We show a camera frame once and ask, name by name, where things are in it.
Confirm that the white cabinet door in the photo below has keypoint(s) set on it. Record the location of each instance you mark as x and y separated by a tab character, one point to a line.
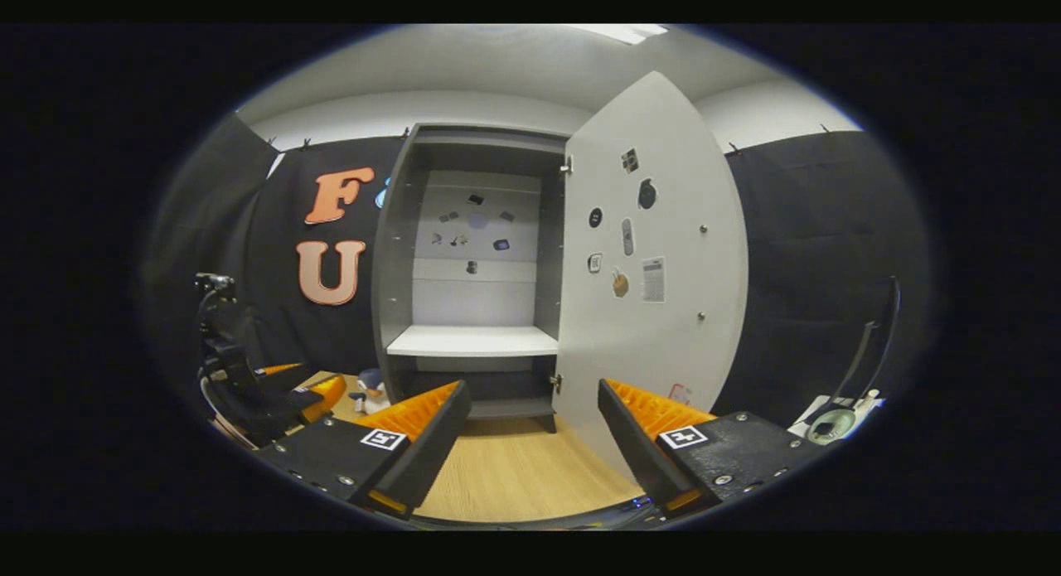
655	352

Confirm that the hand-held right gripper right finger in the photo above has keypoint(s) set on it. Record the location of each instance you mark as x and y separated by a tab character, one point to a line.
634	452

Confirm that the white cabinet shelf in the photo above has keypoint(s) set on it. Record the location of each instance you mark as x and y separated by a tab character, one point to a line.
472	341

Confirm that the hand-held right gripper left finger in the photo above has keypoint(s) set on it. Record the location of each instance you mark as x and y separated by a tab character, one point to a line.
431	456

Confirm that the green round object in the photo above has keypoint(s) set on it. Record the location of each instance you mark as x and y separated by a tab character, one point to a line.
829	427

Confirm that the penguin plush toy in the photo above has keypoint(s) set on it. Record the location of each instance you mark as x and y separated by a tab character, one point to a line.
373	400

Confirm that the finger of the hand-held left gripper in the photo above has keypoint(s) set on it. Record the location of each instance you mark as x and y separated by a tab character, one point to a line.
330	394
278	370

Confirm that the ceiling light strip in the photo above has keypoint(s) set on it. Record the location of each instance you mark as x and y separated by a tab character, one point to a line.
622	33

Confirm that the grey cabinet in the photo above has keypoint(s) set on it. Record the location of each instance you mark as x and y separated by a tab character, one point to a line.
390	269

